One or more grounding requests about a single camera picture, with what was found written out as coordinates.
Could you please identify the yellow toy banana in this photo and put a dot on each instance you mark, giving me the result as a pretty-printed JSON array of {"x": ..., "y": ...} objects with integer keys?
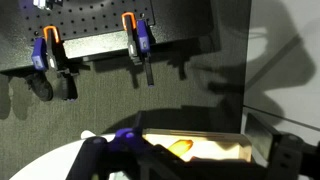
[{"x": 181, "y": 146}]

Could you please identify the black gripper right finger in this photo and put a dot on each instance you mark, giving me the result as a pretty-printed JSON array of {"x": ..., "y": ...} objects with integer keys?
[{"x": 263, "y": 136}]

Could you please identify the silver platform edge bar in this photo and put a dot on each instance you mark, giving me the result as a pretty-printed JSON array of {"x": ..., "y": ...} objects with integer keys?
[{"x": 93, "y": 45}]

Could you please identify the wooden box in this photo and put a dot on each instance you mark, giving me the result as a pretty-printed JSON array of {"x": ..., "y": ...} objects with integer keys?
[{"x": 213, "y": 146}]

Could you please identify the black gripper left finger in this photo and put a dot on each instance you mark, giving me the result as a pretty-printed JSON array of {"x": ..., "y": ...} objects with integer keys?
[{"x": 139, "y": 120}]

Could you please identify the black perforated breadboard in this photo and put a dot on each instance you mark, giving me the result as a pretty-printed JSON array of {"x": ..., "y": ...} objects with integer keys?
[{"x": 86, "y": 20}]

